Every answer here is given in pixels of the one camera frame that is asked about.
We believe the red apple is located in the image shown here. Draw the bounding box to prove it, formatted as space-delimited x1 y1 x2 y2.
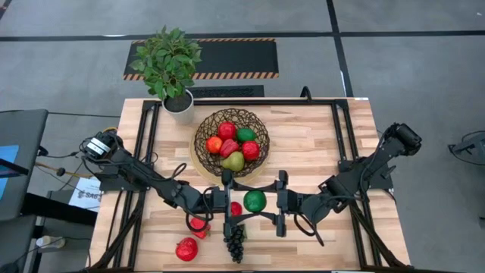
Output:
217 121 238 142
241 140 261 162

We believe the red bell pepper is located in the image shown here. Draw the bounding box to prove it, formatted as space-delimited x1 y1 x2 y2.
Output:
219 138 241 159
189 218 212 240

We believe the black floor cable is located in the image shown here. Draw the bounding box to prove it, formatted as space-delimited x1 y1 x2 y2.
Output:
36 146 90 190

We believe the white printed paper sheet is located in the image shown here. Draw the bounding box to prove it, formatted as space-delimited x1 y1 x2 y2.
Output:
67 176 102 213

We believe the blue display screen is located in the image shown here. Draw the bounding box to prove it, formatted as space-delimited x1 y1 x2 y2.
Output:
0 144 20 202

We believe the dark brown wicker basket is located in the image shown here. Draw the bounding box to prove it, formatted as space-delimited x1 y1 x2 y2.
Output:
192 108 271 178

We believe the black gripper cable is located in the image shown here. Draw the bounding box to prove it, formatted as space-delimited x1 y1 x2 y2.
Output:
293 195 326 247
170 162 213 233

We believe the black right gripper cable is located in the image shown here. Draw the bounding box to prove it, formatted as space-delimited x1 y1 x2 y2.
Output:
293 195 326 247

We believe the black hazard-striped floor mat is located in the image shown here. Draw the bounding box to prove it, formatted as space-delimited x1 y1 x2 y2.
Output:
122 37 280 81

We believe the black grape bunch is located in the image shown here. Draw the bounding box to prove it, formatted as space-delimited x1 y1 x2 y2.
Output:
223 224 247 265

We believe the white plant pot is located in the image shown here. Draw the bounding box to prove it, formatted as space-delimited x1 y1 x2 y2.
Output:
161 89 196 125

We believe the green leafy plant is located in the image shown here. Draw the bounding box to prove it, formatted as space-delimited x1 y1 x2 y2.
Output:
128 25 203 102

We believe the green pear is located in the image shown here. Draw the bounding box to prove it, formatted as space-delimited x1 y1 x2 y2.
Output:
221 151 246 173

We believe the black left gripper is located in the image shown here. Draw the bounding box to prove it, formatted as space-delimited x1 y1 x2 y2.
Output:
206 169 255 238

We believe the black desk crossbar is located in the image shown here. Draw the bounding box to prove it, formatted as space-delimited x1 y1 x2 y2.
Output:
22 192 99 228

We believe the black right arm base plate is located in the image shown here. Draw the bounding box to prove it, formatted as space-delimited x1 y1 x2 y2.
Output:
339 158 395 190

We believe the green lime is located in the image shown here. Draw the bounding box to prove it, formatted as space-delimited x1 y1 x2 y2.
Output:
242 190 268 214
236 127 258 144

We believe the large round red fruit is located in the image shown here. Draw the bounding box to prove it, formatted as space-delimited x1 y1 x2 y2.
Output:
174 237 199 262

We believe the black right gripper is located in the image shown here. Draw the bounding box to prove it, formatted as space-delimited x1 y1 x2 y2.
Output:
252 170 304 238

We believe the black aluminium table frame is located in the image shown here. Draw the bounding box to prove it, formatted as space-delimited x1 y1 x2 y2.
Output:
89 97 412 272

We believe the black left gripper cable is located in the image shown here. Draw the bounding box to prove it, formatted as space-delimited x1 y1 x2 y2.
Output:
170 162 213 233

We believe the grey side desk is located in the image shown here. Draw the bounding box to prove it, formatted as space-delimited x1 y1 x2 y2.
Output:
0 108 49 222

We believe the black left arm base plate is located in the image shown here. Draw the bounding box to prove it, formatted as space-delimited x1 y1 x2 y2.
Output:
98 161 153 193

